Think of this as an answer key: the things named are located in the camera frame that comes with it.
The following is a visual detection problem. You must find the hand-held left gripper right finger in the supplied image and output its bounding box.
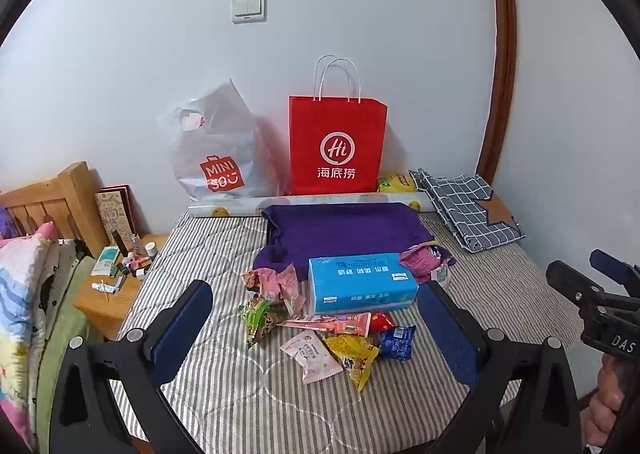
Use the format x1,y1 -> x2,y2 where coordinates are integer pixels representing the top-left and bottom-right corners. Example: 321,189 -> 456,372
417,281 -> 583,454

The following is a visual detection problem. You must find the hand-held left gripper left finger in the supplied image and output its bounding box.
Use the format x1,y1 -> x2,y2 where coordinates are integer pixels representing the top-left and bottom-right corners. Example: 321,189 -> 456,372
49,279 -> 216,454

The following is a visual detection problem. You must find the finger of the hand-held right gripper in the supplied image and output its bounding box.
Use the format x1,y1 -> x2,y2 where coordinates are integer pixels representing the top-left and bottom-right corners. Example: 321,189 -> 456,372
589,249 -> 640,297
546,260 -> 609,317

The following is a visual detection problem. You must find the blue snack packet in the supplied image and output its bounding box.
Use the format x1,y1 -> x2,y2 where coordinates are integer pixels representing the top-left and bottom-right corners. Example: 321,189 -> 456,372
376,325 -> 417,361

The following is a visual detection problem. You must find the red snack packet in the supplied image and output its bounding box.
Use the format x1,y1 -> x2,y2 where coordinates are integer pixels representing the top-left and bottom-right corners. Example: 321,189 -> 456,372
369,310 -> 396,335

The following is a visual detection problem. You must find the long pink candy packet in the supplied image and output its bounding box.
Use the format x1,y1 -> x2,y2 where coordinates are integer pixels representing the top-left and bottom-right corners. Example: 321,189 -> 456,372
279,311 -> 372,337

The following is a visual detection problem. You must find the person's right hand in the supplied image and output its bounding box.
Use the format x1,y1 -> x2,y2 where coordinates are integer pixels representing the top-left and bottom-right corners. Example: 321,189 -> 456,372
582,354 -> 640,447

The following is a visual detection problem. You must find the pink and yellow chip bag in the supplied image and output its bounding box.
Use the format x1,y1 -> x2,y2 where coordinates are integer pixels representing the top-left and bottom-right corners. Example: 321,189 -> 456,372
398,242 -> 456,285

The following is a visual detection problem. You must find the wooden nightstand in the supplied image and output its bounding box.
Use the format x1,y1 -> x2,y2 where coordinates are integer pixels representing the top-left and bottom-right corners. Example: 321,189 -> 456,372
74,233 -> 168,340

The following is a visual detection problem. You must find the green snack packet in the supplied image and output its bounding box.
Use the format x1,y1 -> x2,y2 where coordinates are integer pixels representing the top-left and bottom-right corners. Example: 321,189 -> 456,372
237,298 -> 289,348

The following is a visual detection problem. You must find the blue tissue pack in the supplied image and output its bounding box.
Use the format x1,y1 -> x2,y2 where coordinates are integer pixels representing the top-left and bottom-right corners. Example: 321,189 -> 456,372
307,252 -> 420,316

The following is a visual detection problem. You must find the yellow snack packet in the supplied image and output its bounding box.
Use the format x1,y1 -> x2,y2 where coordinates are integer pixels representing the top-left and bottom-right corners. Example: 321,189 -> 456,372
322,334 -> 380,392

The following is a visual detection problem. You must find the striped bed sheet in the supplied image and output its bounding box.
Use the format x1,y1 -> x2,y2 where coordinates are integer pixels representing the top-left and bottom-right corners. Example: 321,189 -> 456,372
109,209 -> 551,454

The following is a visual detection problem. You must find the green and white tube box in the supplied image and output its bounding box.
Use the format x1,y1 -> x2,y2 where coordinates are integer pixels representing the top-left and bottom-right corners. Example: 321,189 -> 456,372
92,246 -> 121,278

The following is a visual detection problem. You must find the grey checked cloth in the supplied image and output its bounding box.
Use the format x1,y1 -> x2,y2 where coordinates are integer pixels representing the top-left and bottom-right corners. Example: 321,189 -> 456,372
410,169 -> 526,253

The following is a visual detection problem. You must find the cartoon print paper roll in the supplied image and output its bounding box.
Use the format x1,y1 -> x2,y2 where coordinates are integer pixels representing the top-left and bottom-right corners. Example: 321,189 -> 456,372
189,191 -> 436,219

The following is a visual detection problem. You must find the pale pink snack packet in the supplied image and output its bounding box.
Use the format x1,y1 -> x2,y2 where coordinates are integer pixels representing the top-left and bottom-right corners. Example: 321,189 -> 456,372
279,329 -> 344,384

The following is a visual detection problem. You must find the patterned gift box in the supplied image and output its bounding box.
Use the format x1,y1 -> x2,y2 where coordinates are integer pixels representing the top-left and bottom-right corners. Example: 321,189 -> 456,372
95,184 -> 139,242

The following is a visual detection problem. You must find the purple cloth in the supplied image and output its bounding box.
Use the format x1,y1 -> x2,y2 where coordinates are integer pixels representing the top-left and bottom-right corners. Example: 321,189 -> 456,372
252,202 -> 456,281

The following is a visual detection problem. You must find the yellow green packet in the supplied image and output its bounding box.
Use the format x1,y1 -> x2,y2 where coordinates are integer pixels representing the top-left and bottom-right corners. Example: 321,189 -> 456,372
377,173 -> 418,194

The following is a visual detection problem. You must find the colourful printed pillow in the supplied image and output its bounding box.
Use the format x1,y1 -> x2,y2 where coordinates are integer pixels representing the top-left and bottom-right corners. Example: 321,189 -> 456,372
0,221 -> 62,450

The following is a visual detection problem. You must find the wooden headboard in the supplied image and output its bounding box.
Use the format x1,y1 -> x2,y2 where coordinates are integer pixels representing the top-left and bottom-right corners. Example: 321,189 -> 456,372
0,161 -> 108,260

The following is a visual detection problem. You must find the white plastic bag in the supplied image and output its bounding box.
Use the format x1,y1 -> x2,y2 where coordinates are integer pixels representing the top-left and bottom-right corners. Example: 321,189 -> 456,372
159,79 -> 281,202

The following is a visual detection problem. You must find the red paper bag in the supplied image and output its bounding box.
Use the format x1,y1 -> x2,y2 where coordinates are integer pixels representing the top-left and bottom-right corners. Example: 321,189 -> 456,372
288,55 -> 389,196

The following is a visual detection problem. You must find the wooden door frame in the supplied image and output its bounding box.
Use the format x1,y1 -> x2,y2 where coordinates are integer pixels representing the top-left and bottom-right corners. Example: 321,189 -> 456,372
475,0 -> 518,185

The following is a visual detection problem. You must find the white light switch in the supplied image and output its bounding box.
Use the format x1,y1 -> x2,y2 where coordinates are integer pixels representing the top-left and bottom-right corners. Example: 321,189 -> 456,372
231,0 -> 267,25

